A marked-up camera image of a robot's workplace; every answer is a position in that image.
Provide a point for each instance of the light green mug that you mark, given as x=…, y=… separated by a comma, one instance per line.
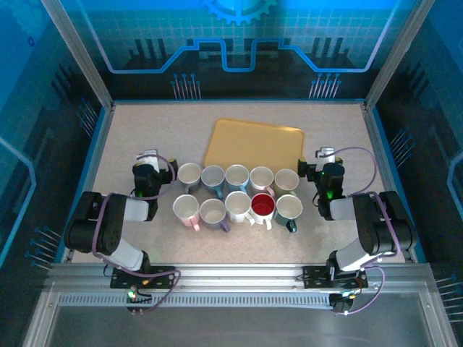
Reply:
x=286, y=179

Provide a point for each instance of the grey mug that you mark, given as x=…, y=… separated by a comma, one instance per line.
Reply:
x=189, y=174

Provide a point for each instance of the pink mug with lettering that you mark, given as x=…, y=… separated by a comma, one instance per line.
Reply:
x=185, y=207

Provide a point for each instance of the dark green mug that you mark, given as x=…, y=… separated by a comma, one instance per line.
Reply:
x=288, y=206

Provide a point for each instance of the pale pink faceted mug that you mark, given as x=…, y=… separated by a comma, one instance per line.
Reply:
x=261, y=177

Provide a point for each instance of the white mug red interior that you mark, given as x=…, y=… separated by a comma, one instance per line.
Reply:
x=263, y=207

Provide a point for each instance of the purple mug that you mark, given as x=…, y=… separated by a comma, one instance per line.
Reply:
x=212, y=213

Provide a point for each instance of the light blue mug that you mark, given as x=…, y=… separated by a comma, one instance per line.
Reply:
x=237, y=176

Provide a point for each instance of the white speckled mug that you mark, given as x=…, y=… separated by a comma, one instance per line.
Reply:
x=237, y=204

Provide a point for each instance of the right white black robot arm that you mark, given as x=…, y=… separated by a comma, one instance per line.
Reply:
x=341, y=210

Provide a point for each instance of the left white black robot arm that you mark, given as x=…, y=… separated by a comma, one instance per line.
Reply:
x=135, y=210

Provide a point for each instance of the yellow plastic tray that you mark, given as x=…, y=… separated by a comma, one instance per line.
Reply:
x=253, y=144

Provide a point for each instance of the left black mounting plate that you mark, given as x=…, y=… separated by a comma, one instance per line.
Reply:
x=162, y=274

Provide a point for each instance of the black mounting plate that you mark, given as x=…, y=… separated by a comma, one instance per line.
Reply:
x=314, y=276
x=162, y=274

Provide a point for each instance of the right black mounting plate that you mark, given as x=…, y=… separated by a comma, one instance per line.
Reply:
x=314, y=276

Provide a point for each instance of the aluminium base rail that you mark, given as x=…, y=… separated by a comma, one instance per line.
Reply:
x=235, y=274

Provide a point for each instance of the right aluminium enclosure post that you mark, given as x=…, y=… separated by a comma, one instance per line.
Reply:
x=396, y=54

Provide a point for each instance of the aluminium enclosure post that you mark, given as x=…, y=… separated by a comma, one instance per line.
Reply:
x=396, y=54
x=80, y=54

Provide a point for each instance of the left aluminium enclosure post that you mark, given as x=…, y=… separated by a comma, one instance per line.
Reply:
x=80, y=54

